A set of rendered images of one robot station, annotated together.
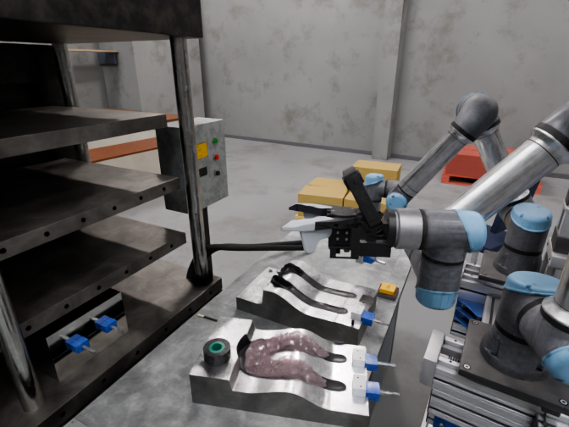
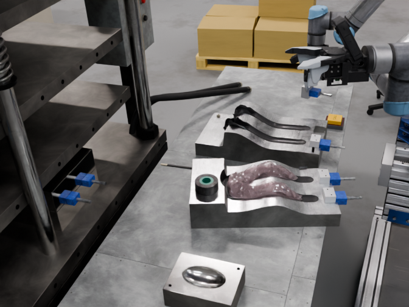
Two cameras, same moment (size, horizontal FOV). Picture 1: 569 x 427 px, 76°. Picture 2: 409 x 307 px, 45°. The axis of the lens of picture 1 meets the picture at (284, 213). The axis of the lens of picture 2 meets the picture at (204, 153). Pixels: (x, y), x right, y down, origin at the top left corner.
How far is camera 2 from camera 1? 0.65 m
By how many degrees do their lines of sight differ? 13
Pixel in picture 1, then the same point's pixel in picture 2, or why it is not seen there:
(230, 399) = (225, 220)
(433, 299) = (397, 108)
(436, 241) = (401, 66)
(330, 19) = not seen: outside the picture
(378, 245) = (360, 73)
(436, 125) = not seen: outside the picture
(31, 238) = (34, 102)
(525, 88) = not seen: outside the picture
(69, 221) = (54, 84)
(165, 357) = (149, 201)
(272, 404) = (261, 218)
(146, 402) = (151, 234)
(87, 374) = (84, 223)
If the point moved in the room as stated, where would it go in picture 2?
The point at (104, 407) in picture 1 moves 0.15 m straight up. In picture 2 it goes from (117, 242) to (110, 207)
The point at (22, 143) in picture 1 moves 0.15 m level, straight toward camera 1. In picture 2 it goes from (16, 14) to (42, 25)
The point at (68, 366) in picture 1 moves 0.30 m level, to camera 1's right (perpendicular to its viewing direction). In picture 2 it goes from (66, 218) to (151, 206)
